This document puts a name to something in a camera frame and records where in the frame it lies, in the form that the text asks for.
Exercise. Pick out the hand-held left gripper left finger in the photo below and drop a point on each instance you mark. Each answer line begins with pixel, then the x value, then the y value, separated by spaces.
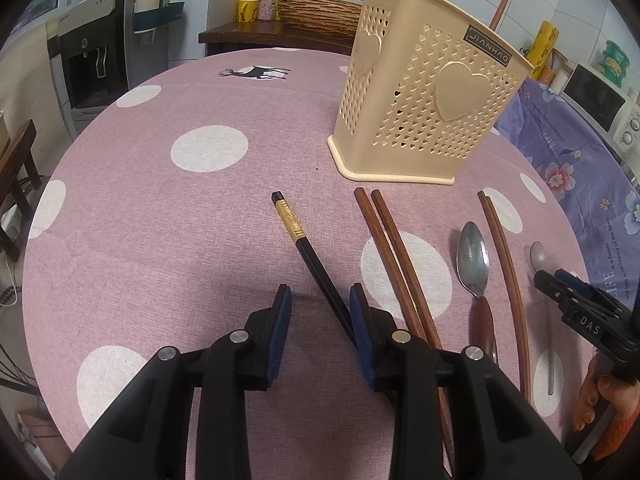
pixel 280 330

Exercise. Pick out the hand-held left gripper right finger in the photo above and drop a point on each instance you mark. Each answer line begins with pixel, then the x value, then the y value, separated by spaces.
pixel 361 332

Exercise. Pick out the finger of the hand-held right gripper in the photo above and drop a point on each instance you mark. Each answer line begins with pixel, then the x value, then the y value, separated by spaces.
pixel 550 287
pixel 572 282

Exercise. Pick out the thin brown wooden chopstick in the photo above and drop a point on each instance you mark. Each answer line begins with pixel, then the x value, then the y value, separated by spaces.
pixel 510 260
pixel 504 260

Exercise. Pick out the black chopstick with gold band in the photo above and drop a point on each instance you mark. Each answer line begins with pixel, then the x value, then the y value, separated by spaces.
pixel 310 255

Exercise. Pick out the beige perforated utensil holder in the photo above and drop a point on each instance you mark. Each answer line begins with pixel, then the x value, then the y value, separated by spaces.
pixel 400 110

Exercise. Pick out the person's right hand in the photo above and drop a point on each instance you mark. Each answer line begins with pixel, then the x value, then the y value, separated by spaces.
pixel 597 395

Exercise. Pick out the purple floral cloth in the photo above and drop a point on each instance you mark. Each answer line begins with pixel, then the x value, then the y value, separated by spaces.
pixel 565 160

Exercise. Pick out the pink polka dot tablecloth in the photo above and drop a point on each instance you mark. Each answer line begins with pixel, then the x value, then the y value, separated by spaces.
pixel 175 240

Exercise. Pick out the white microwave oven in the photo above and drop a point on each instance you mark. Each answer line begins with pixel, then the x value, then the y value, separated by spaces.
pixel 595 95

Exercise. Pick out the glass jar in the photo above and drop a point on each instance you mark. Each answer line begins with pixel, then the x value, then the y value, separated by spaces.
pixel 556 76

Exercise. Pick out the green containers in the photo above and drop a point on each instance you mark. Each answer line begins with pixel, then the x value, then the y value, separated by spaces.
pixel 614 60

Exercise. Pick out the cardboard box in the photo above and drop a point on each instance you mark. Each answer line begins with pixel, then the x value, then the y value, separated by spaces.
pixel 37 435

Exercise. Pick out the wooden counter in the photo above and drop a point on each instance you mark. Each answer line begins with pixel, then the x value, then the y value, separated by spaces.
pixel 260 37

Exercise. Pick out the wooden stool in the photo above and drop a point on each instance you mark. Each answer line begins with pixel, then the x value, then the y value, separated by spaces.
pixel 17 160

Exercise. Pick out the woven basket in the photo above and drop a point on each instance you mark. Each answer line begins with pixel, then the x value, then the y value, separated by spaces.
pixel 320 12

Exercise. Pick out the yellow cup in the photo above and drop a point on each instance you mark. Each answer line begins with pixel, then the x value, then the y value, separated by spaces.
pixel 247 11

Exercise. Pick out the water dispenser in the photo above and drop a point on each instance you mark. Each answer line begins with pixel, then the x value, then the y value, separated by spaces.
pixel 95 35

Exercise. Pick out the blue wall rack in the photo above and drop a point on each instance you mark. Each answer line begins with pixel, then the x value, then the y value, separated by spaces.
pixel 152 17

